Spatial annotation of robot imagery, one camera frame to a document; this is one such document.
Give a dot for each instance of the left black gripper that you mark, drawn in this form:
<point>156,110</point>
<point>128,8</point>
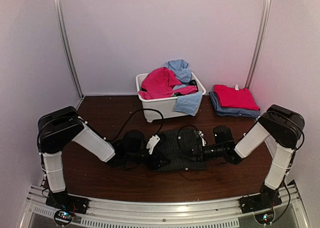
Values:
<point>155,162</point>

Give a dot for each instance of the black striped shirt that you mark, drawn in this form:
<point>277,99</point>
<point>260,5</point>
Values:
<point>178,147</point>

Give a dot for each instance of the red t-shirt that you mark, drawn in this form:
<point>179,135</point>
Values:
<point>231,97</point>

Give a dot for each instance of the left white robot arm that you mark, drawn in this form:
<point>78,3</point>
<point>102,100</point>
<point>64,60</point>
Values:
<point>58,129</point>

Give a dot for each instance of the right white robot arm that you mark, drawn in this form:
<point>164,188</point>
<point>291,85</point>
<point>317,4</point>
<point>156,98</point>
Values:
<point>282,130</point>

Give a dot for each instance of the white plastic laundry bin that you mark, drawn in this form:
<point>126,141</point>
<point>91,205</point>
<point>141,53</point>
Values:
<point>164,105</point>

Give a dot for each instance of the folded blue checkered shirt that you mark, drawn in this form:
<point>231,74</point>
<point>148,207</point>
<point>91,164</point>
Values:
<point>234,112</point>

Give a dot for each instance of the light blue shirt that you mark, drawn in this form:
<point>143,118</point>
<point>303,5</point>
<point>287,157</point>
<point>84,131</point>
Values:
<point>185,103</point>

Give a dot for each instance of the right circuit board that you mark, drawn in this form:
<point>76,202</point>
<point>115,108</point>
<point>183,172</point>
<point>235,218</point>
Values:
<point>264,218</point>

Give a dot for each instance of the circuit board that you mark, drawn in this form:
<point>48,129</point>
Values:
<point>63,218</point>
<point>264,218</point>

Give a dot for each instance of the pink garment in bin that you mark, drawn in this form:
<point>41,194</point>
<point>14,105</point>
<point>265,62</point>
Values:
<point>163,83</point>

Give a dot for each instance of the left circuit board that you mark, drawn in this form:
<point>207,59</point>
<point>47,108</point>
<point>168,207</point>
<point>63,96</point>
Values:
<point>63,218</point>

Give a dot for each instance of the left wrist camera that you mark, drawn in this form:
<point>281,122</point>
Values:
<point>154,141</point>

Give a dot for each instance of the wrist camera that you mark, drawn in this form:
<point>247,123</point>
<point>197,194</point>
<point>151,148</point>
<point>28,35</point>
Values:
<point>154,141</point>
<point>200,136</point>

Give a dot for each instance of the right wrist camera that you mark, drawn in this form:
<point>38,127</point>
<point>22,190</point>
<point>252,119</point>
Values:
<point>200,136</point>

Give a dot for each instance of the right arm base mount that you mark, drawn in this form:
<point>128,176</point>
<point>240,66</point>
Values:
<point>254,203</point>

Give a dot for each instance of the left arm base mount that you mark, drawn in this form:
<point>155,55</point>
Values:
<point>72,205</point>

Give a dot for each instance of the front aluminium rail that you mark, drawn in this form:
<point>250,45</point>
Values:
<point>221,213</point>

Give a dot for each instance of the right aluminium frame post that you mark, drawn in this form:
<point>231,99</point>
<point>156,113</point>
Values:
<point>266,8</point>

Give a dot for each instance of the aluminium frame post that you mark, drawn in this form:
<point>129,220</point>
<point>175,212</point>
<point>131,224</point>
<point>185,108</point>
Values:
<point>266,8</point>
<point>67,48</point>

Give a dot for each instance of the left aluminium frame post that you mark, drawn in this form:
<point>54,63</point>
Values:
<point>67,48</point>

